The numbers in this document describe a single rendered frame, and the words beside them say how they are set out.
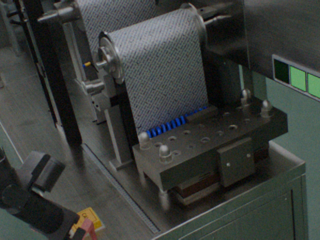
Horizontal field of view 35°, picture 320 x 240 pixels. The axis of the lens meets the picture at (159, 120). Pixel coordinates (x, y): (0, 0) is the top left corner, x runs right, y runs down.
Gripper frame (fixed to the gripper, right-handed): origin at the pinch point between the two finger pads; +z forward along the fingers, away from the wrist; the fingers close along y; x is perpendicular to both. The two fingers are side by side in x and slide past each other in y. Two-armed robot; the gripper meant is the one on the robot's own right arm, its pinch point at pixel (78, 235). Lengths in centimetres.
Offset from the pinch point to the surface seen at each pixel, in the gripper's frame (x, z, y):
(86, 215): -6.3, 17.7, 17.1
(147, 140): -30.1, 16.1, 9.7
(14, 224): 5, 117, 152
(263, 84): -75, 55, 9
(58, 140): -27, 32, 58
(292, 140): -114, 185, 52
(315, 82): -54, 13, -28
